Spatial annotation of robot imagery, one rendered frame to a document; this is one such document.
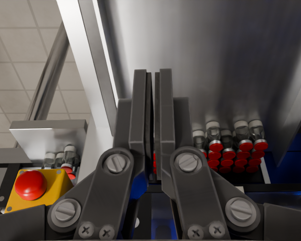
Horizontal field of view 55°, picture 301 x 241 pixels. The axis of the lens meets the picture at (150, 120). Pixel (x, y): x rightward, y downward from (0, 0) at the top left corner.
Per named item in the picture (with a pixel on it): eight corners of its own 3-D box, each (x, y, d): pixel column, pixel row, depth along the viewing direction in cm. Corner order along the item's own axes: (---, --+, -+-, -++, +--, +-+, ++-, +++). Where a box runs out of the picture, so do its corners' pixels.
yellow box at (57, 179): (77, 189, 49) (69, 233, 44) (35, 190, 49) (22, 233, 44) (64, 166, 43) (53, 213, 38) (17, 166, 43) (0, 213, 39)
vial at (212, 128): (218, 128, 48) (222, 152, 45) (205, 129, 48) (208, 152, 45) (220, 120, 46) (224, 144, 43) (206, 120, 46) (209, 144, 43)
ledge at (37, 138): (100, 161, 61) (99, 170, 59) (39, 162, 61) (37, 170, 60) (85, 118, 50) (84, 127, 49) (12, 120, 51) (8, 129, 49)
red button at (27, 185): (54, 179, 43) (47, 205, 40) (27, 180, 43) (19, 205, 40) (45, 166, 40) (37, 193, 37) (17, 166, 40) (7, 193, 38)
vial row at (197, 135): (257, 136, 49) (263, 158, 46) (152, 138, 50) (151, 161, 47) (260, 127, 48) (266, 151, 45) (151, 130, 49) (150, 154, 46)
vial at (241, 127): (246, 128, 48) (252, 151, 45) (232, 128, 48) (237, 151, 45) (248, 119, 46) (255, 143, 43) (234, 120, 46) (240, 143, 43)
